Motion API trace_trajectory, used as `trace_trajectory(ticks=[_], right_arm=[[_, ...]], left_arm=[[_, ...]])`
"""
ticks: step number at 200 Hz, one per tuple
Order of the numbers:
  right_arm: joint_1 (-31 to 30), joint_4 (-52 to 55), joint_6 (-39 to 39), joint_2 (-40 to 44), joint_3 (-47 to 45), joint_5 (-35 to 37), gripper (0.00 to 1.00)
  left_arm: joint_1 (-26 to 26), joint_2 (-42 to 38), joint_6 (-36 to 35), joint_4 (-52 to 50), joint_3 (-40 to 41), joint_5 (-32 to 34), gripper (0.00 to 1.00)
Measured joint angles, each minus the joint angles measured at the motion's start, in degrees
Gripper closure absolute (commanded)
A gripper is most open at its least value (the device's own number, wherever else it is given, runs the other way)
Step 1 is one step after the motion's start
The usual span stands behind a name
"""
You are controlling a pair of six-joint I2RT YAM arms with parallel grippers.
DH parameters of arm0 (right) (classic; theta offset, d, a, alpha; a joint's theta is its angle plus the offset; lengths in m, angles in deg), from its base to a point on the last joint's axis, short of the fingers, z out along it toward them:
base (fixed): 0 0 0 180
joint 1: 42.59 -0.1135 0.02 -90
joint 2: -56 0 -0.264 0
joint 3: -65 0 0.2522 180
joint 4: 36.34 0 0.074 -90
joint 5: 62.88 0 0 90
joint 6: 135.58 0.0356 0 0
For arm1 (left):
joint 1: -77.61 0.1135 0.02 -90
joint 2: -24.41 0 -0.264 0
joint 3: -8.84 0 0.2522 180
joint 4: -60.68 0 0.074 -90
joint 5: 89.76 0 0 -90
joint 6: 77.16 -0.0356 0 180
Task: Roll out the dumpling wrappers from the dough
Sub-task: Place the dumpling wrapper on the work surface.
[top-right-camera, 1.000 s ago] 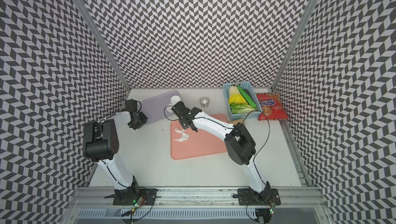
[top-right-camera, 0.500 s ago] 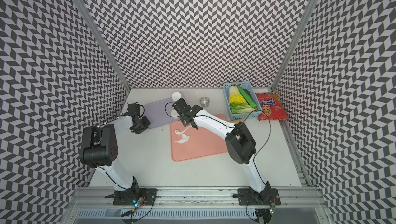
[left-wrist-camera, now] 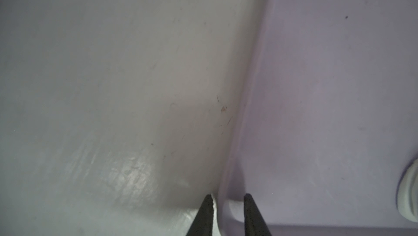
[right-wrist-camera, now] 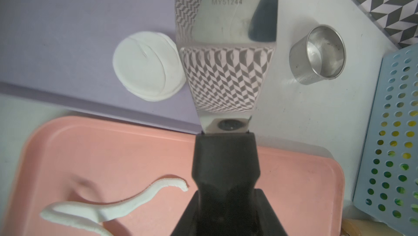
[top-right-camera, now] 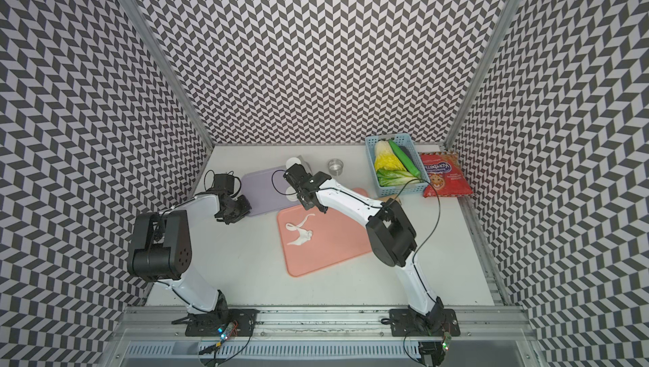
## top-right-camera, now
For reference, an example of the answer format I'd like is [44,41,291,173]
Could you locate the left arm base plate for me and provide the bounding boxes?
[181,309,259,338]

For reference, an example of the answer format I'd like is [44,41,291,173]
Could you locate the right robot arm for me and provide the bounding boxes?
[283,162,450,334]

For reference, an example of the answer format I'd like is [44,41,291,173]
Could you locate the cut round dough wrapper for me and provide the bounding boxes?
[286,157,303,169]

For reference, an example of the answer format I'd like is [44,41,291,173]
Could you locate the red snack bag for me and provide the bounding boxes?
[420,152,473,198]

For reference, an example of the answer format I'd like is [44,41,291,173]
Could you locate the black handled scraper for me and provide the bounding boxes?
[297,156,314,174]

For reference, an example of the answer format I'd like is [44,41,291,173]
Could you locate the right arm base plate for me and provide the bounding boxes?
[387,308,461,338]

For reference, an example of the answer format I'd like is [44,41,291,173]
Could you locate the round white dough disc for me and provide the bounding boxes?
[286,187,297,201]

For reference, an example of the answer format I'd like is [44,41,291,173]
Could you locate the lavender tray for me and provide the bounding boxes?
[241,167,299,216]

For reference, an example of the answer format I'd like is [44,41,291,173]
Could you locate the green cucumber toy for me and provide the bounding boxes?
[388,140,421,178]

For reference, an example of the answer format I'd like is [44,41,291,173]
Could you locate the pink tray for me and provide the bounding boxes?
[277,206,372,277]

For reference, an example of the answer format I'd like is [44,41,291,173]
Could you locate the green lettuce leaf toy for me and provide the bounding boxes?
[376,168,422,188]

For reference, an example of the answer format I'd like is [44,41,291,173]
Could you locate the light blue plastic basket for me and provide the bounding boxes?
[365,133,429,196]

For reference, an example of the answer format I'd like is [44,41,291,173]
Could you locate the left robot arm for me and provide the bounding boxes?
[127,172,251,320]

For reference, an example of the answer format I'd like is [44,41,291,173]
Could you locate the yellow napa cabbage toy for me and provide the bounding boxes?
[374,140,406,172]

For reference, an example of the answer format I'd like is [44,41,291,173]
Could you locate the white dough scrap strip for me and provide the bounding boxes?
[285,214,314,246]

